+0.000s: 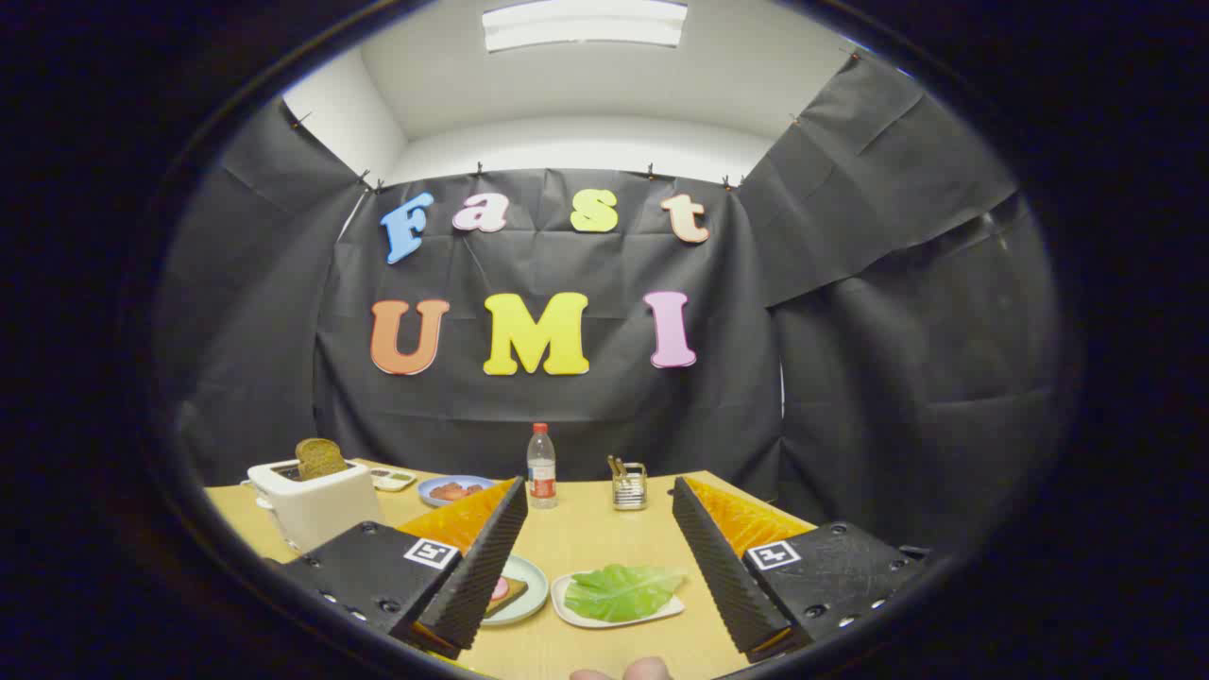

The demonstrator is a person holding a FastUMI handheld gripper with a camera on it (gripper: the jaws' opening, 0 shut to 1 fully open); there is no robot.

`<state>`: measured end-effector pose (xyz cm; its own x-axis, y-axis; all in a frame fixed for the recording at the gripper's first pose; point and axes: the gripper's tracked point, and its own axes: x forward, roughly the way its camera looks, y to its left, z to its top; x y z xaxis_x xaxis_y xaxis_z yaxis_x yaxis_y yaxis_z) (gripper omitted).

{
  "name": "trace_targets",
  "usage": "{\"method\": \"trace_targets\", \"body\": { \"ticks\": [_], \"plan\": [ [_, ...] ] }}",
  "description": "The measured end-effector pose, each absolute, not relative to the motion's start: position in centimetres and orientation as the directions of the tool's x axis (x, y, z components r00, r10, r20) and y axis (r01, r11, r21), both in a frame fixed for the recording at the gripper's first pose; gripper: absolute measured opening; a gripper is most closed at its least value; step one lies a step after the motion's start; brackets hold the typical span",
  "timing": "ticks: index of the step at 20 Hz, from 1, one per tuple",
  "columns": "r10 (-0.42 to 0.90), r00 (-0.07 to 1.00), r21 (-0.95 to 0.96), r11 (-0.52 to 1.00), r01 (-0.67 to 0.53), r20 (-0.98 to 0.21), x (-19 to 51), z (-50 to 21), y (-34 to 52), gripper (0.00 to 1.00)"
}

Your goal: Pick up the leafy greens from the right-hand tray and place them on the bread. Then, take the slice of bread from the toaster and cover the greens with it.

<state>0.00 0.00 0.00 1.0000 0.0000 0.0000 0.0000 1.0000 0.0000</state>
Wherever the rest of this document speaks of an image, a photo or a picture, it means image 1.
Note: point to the metal utensil holder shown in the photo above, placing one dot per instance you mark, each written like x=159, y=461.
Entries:
x=630, y=491

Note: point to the white divided seasoning tray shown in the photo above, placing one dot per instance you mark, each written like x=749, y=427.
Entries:
x=392, y=480

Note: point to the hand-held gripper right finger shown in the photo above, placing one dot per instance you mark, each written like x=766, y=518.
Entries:
x=718, y=567

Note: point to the green lettuce leaf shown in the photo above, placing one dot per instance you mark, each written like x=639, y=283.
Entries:
x=619, y=590

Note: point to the ceiling light panel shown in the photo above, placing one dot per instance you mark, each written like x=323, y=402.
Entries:
x=586, y=24

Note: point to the pale green plate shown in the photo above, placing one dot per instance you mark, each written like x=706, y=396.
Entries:
x=531, y=590

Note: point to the white toaster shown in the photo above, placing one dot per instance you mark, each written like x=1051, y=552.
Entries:
x=321, y=508

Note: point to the white rectangular plate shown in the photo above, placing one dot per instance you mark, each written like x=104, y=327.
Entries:
x=571, y=612

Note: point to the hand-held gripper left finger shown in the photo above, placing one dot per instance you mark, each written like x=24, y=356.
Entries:
x=486, y=557

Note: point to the brown meat pieces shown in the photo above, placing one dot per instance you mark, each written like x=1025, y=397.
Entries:
x=453, y=491

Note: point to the blue plate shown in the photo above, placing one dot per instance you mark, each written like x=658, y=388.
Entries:
x=433, y=500

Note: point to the wooden chopsticks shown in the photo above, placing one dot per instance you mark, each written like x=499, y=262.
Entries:
x=616, y=466

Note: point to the brown toasted bread slice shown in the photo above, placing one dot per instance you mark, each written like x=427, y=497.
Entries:
x=321, y=458

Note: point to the black backdrop cloth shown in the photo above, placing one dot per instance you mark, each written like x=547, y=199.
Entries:
x=567, y=416

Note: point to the clear red-capped water bottle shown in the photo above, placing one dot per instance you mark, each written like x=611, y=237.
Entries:
x=541, y=472

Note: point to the bread slice with ham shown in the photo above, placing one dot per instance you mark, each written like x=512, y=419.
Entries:
x=505, y=595

